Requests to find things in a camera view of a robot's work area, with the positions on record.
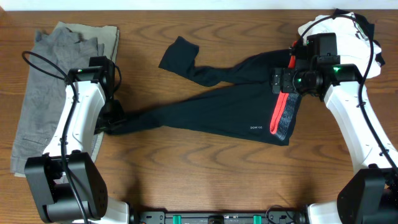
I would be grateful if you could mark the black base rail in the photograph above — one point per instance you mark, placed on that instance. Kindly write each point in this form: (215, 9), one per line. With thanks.
(278, 216)

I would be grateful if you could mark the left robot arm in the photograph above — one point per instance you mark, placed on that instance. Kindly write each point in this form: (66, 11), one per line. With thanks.
(65, 184)

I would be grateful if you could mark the white printed t-shirt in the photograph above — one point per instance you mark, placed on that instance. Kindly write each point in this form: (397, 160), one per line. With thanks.
(352, 43)

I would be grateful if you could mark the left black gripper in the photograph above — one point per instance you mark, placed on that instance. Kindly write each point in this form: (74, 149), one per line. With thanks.
(119, 120)

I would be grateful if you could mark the beige shorts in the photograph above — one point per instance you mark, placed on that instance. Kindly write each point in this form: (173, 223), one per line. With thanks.
(105, 37)

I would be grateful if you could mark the grey cargo shorts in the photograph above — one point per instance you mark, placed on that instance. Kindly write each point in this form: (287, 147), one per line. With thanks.
(43, 93)

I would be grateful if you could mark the black garment under white shirt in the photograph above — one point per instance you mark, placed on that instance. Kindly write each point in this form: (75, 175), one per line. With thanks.
(370, 27)

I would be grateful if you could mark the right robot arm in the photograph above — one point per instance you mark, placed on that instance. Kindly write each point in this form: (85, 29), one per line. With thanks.
(371, 195)

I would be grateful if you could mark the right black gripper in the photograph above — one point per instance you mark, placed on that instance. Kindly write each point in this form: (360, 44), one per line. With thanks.
(286, 86)

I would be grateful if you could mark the black leggings with red waistband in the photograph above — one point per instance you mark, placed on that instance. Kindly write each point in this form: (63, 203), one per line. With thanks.
(246, 109)

